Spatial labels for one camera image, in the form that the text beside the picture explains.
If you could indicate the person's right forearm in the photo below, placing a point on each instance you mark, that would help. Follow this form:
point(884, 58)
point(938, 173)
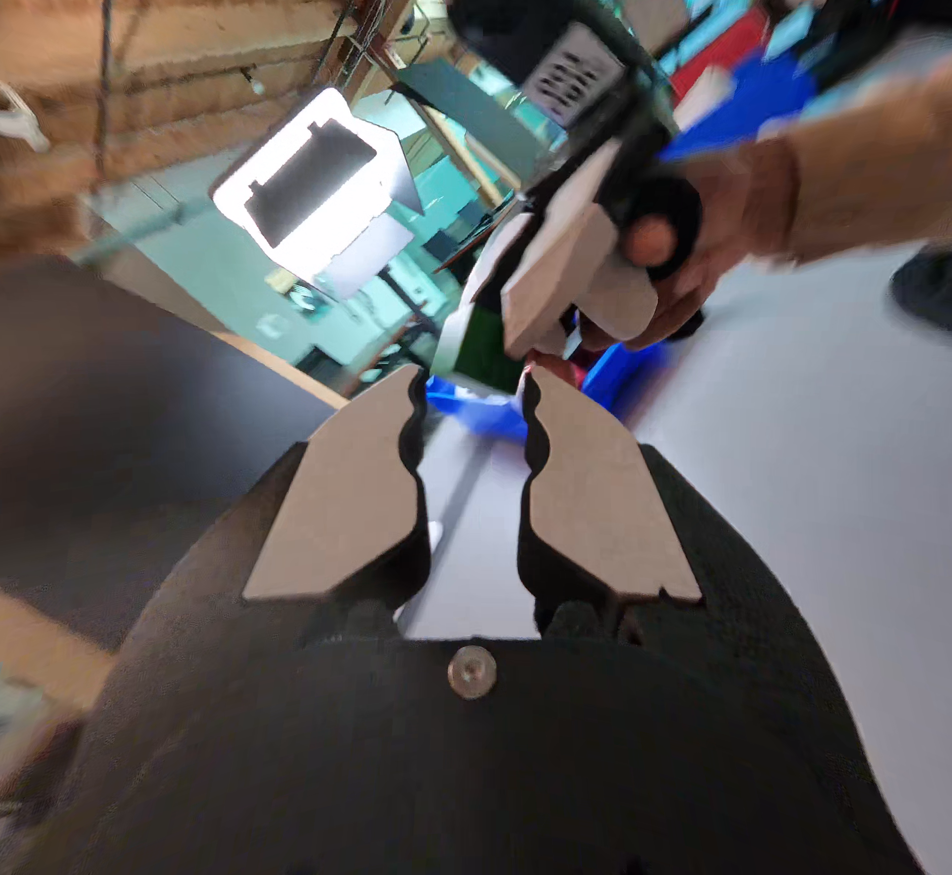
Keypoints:
point(870, 175)

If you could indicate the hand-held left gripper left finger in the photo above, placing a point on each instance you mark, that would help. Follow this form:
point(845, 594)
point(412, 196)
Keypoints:
point(342, 495)

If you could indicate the black board on white stand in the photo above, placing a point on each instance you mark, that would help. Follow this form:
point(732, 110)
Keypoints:
point(111, 406)

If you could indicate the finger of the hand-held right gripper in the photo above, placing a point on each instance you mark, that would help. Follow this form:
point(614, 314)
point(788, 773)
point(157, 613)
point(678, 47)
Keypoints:
point(506, 250)
point(565, 257)

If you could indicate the green block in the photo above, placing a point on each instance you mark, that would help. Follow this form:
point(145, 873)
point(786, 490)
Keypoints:
point(483, 350)

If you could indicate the studio light panel on stand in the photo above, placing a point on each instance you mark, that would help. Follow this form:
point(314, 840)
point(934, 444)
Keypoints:
point(238, 179)

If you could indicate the blue plastic bin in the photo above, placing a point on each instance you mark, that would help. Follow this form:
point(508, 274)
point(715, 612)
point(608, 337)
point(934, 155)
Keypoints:
point(625, 376)

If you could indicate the tall dark board on stand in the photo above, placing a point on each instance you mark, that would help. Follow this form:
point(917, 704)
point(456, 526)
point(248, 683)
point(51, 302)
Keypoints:
point(476, 108)

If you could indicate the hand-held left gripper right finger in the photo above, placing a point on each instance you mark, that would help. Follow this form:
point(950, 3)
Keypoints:
point(602, 510)

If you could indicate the person's right hand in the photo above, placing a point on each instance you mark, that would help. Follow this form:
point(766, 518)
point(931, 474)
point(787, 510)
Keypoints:
point(744, 213)

